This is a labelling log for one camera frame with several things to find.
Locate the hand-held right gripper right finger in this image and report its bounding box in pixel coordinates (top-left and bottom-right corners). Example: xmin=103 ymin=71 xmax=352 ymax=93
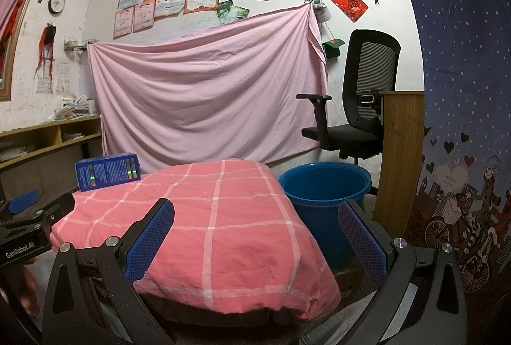
xmin=337 ymin=199 xmax=468 ymax=345

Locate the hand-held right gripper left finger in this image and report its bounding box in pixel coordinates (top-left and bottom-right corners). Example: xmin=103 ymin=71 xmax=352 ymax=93
xmin=42 ymin=198 xmax=175 ymax=345

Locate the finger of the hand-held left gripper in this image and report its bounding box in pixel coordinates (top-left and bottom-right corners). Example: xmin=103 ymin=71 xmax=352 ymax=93
xmin=0 ymin=192 xmax=76 ymax=238
xmin=0 ymin=189 xmax=41 ymax=217

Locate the blue plastic bucket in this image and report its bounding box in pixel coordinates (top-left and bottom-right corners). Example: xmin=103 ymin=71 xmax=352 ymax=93
xmin=278 ymin=161 xmax=372 ymax=268

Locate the person's left hand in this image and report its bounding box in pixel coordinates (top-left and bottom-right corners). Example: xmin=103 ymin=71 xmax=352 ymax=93
xmin=20 ymin=267 xmax=38 ymax=314

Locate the blue printed cardboard box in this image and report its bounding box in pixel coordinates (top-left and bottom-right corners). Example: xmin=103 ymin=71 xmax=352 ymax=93
xmin=75 ymin=154 xmax=141 ymax=193

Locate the pink checked blanket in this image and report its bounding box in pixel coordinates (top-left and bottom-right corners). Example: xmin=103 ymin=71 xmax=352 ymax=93
xmin=50 ymin=158 xmax=342 ymax=322

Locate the stack of books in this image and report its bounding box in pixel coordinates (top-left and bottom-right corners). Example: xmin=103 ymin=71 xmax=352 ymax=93
xmin=54 ymin=94 xmax=97 ymax=121

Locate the pink hanging bed sheet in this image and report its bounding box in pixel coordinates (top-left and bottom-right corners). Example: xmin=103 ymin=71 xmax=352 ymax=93
xmin=87 ymin=4 xmax=329 ymax=174

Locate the red tassel ornament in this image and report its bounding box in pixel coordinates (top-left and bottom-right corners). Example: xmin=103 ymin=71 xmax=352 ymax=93
xmin=36 ymin=24 xmax=57 ymax=76

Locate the black mesh office chair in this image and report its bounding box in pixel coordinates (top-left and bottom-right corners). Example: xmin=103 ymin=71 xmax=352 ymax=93
xmin=296 ymin=29 xmax=402 ymax=169

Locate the red cloth strip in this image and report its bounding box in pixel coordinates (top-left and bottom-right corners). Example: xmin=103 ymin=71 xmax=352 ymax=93
xmin=0 ymin=0 xmax=24 ymax=46

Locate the green cap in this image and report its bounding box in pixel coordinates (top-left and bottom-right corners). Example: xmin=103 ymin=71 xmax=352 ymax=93
xmin=323 ymin=38 xmax=345 ymax=59

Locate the blue printed curtain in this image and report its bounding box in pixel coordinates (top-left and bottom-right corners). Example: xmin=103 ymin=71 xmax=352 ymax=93
xmin=383 ymin=0 xmax=511 ymax=345

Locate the red square paper decoration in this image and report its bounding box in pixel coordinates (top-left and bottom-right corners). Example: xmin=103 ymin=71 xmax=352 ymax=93
xmin=328 ymin=0 xmax=369 ymax=24

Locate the green landscape photo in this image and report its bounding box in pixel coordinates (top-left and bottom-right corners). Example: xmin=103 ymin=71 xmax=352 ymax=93
xmin=217 ymin=0 xmax=234 ymax=24
xmin=227 ymin=5 xmax=251 ymax=22

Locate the wooden wall shelf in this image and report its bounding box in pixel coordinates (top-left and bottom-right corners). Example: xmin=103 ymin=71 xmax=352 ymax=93
xmin=0 ymin=117 xmax=102 ymax=174

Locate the wooden window frame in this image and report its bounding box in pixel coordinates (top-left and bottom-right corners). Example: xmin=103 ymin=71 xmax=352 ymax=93
xmin=0 ymin=0 xmax=44 ymax=102

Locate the white paper wall calendar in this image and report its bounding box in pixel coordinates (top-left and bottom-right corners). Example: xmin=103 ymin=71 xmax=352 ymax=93
xmin=35 ymin=62 xmax=70 ymax=94

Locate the metal wall rack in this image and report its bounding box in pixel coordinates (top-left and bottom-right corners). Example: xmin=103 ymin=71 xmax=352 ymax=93
xmin=64 ymin=39 xmax=98 ymax=52

